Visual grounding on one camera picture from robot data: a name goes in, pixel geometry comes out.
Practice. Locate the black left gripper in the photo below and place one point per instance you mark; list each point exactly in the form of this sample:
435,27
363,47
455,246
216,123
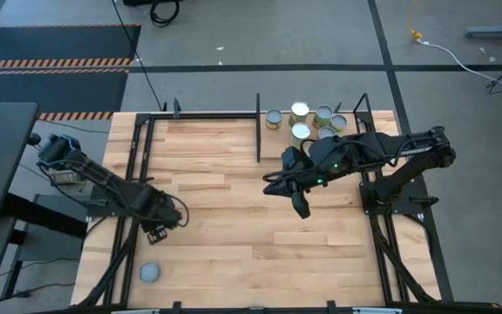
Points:
161,222

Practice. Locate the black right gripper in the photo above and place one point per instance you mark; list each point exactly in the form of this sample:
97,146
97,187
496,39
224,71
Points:
307,179

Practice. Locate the red fruit box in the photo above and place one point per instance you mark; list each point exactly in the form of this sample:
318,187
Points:
326,131

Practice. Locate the green and red can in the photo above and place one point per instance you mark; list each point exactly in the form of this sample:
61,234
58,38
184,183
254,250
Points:
323,114

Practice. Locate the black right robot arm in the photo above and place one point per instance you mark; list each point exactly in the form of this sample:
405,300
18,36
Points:
408,172

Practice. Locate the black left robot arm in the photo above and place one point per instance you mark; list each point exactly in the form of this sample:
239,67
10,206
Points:
116,192

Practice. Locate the can with grey lid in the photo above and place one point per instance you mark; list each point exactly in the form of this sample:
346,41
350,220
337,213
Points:
150,272

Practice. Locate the small electronics box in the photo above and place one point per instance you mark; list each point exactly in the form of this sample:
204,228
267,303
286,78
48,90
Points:
64,176

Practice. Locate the black desk base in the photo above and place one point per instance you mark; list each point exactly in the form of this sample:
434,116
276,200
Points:
42,216

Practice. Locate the black round knob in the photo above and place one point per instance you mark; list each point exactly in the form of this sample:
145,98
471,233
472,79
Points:
34,139

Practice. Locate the dark grey desk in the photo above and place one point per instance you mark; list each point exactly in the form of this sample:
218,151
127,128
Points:
2,152

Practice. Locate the black hazard-striped floor mat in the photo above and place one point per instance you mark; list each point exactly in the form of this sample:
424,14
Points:
59,43
50,91

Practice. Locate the grey desk foot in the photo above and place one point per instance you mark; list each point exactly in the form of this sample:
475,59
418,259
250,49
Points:
486,32

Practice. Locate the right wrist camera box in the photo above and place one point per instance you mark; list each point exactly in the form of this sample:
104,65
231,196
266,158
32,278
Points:
290,158

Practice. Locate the black table frame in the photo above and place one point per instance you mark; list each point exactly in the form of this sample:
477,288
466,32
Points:
212,116

